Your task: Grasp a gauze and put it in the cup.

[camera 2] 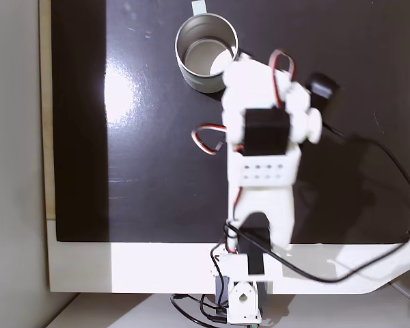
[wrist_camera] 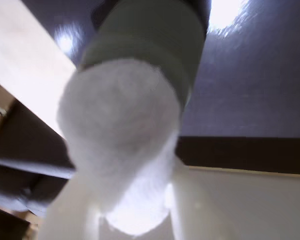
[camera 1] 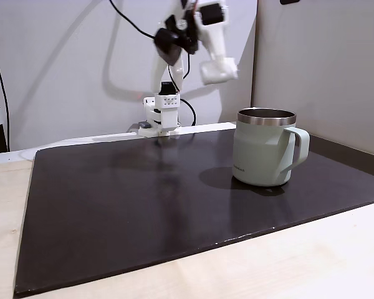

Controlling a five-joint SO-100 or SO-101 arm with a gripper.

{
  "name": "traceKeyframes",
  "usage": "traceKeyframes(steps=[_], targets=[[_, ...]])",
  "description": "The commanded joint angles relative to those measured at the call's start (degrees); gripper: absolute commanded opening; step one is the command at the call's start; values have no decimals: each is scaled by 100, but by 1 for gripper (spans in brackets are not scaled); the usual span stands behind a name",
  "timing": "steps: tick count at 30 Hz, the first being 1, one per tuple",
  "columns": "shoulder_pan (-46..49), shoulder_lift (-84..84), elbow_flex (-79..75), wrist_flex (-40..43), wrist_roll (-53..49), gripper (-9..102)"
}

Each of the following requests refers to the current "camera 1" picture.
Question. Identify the white gauze roll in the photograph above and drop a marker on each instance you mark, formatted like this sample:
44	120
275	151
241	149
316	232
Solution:
210	74

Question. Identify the pale green steel mug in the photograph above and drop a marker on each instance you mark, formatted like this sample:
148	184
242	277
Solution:
258	155

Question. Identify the grey table clamp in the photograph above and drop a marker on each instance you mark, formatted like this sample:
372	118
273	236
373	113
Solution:
143	125

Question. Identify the white ledge board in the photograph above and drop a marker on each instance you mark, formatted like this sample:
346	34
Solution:
81	140

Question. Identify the black table mat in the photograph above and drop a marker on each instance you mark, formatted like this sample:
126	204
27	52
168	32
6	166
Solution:
143	224

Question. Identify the black camera box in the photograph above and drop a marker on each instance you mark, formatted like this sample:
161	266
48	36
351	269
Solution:
169	45

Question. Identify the black wall fixture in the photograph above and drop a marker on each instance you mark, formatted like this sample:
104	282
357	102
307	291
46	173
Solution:
289	1

